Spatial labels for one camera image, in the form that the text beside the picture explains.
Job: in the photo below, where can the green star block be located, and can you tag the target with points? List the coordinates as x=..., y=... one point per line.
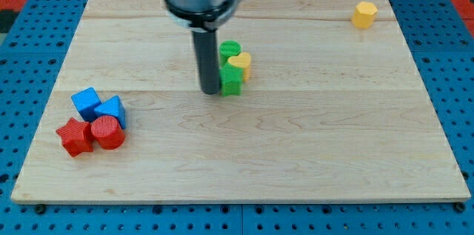
x=231, y=80

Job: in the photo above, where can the yellow heart block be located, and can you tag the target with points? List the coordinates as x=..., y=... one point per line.
x=243, y=61

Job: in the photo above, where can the green cylinder block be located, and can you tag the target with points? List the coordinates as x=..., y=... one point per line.
x=228, y=49

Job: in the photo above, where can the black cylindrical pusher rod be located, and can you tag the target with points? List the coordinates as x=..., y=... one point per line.
x=205, y=46

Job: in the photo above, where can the wooden board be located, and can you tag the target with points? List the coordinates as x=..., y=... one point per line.
x=331, y=113

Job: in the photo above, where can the blue triangle block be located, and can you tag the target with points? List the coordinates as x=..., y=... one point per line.
x=112, y=107

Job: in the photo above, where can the red cylinder block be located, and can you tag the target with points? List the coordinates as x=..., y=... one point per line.
x=108, y=132

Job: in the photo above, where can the blue cube block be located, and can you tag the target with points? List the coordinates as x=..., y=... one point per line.
x=85, y=102

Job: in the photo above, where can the yellow hexagon block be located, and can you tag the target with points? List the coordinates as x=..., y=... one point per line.
x=364, y=15

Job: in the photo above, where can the red star block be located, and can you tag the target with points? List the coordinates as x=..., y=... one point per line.
x=76, y=137

